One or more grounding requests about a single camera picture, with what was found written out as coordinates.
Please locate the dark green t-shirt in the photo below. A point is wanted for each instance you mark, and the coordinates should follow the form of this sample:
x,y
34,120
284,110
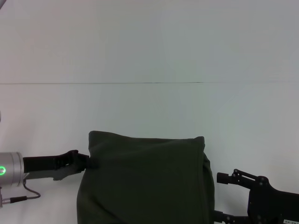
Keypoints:
x,y
144,182

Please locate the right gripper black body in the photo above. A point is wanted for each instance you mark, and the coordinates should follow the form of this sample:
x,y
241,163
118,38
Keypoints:
x,y
273,203

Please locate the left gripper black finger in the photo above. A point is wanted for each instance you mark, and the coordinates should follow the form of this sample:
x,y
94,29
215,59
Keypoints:
x,y
91,163
80,167

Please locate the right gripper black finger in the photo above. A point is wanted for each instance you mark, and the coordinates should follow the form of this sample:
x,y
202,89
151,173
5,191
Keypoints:
x,y
233,178
230,217

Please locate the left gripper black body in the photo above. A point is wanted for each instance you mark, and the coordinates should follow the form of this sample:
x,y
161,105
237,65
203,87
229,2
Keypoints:
x,y
46,166

